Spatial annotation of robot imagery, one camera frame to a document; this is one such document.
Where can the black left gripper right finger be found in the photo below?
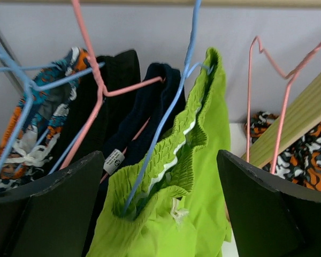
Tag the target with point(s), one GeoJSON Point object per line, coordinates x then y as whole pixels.
{"type": "Point", "coordinates": [270, 216]}

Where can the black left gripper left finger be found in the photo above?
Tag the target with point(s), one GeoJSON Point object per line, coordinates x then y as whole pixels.
{"type": "Point", "coordinates": [50, 216]}

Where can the black shorts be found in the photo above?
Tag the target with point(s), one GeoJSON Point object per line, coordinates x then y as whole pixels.
{"type": "Point", "coordinates": [119, 71]}

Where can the lime green shorts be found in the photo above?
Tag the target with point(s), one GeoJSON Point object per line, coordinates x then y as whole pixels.
{"type": "Point", "coordinates": [179, 207]}

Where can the orange camouflage shorts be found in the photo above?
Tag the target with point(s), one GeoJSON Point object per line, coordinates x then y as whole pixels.
{"type": "Point", "coordinates": [300, 163]}

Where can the wooden clothes rack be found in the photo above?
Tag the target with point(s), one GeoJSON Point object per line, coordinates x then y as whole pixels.
{"type": "Point", "coordinates": [38, 34]}

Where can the blue hanger holding green shorts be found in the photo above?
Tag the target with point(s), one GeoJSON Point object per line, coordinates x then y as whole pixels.
{"type": "Point", "coordinates": [185, 74]}

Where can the navy blue shorts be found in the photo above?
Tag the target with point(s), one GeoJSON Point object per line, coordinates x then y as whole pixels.
{"type": "Point", "coordinates": [136, 131]}

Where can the teal patterned shorts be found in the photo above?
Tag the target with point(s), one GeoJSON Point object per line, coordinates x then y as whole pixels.
{"type": "Point", "coordinates": [37, 120]}

